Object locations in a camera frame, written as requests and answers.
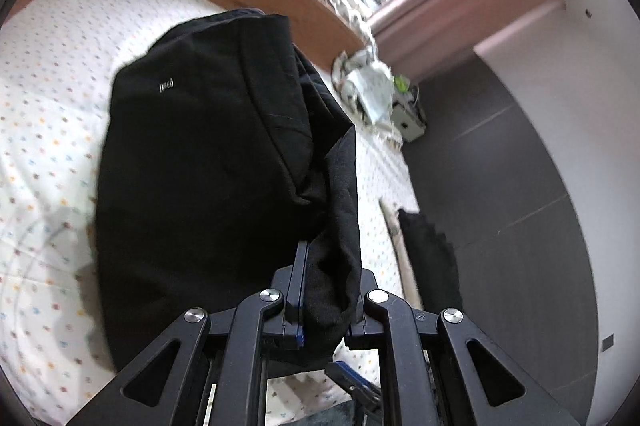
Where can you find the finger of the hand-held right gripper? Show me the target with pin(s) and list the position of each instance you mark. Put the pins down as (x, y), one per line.
(357, 381)

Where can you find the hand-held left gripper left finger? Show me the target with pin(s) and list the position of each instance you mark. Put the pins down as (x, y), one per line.
(295, 296)

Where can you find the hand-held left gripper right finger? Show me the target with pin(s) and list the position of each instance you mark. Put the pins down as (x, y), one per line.
(400, 356)

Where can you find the black garment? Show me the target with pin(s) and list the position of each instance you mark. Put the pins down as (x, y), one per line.
(200, 181)

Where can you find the white box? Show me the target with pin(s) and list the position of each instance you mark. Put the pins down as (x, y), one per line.
(407, 120)

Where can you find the white printed cloth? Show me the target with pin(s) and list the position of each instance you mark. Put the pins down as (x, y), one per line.
(367, 80)

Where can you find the floral white bed sheet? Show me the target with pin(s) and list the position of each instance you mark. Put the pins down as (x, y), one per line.
(50, 130)

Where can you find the pink window frame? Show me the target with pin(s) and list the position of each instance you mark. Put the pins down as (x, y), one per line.
(450, 5)

